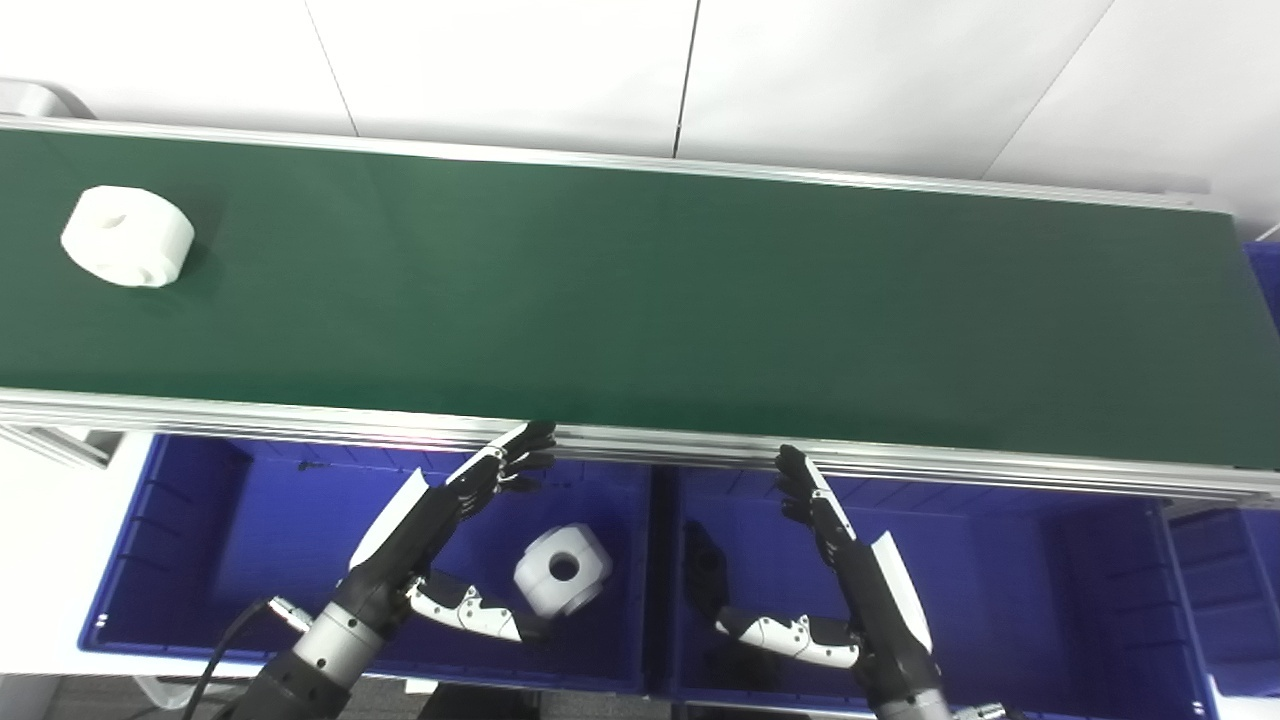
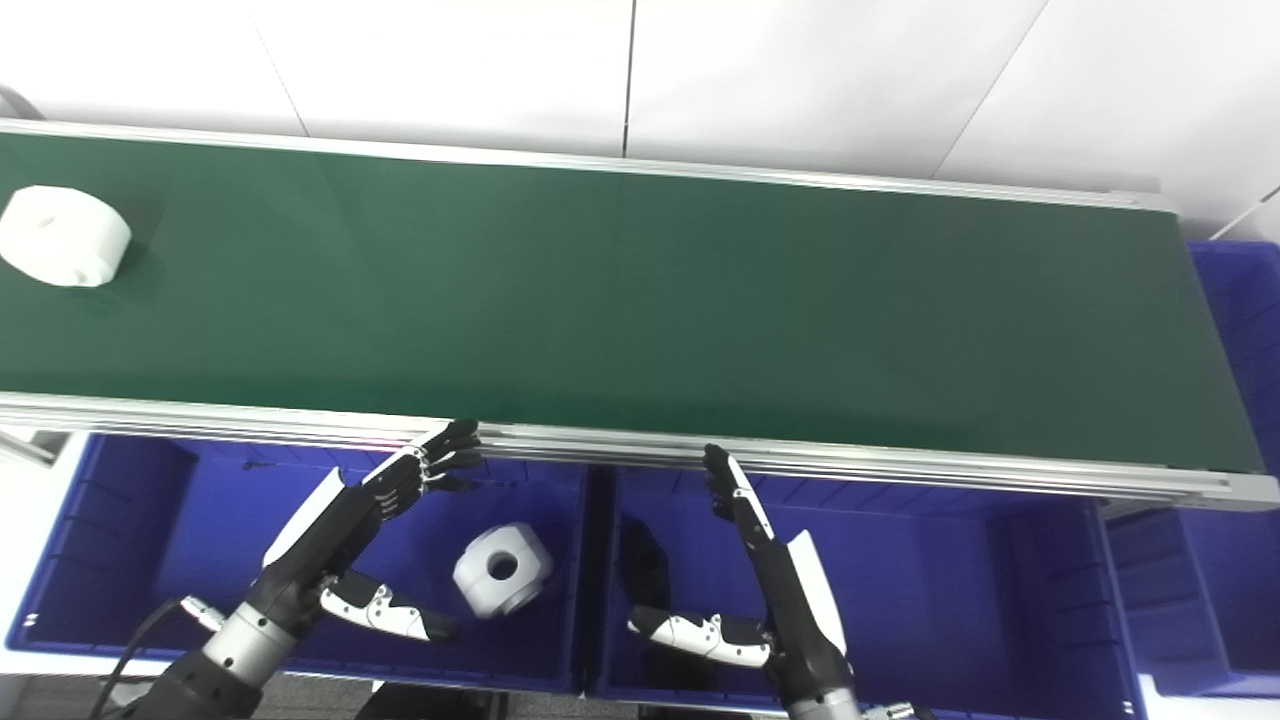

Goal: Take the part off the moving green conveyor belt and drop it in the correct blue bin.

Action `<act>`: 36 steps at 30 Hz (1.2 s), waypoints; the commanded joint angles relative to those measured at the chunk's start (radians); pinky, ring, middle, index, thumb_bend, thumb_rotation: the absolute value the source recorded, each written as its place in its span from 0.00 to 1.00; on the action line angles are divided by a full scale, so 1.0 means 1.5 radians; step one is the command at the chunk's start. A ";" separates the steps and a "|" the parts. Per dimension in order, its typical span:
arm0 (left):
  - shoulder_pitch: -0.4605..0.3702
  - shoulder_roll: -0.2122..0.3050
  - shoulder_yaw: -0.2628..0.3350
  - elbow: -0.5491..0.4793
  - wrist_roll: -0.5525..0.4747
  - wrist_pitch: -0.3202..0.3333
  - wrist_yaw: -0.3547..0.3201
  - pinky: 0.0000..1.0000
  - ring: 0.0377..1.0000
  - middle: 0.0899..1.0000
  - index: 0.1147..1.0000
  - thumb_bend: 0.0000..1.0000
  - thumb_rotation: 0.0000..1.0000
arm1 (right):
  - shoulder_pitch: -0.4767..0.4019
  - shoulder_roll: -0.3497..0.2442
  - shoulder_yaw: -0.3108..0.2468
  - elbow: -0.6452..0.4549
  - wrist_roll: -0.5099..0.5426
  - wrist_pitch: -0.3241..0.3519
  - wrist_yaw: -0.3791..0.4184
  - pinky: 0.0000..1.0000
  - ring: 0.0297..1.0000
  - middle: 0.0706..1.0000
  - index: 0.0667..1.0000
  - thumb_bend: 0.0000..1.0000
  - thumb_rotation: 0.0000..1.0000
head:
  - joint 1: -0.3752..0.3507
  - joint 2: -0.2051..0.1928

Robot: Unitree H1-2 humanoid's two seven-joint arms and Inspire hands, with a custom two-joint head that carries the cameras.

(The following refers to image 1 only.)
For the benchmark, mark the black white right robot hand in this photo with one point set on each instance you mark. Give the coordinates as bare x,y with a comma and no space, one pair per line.
870,600

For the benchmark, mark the grey conveyor end cover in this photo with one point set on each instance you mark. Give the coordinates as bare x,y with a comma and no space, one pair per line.
35,100

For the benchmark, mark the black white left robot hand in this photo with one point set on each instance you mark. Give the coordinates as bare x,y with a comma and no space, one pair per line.
420,530

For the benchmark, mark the blue plastic bin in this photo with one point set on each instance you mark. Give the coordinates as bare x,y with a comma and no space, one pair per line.
1020,590
260,540
1266,285
1235,590

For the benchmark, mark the aluminium conveyor leg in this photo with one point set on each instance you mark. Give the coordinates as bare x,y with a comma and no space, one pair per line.
55,445

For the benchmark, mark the green conveyor with aluminium frame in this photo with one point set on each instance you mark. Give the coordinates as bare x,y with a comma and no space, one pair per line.
640,300

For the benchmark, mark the white cylindrical part with hole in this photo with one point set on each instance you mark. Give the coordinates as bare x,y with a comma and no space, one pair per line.
580,590
125,240

